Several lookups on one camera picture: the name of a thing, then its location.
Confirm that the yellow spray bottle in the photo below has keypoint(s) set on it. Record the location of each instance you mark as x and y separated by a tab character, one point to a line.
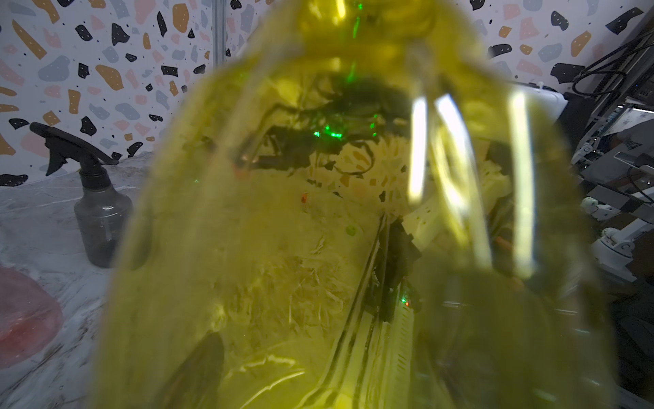
357	213

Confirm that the black spray nozzle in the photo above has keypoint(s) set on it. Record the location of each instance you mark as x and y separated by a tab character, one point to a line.
64	146

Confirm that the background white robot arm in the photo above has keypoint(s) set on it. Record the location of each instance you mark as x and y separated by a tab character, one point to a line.
614	249

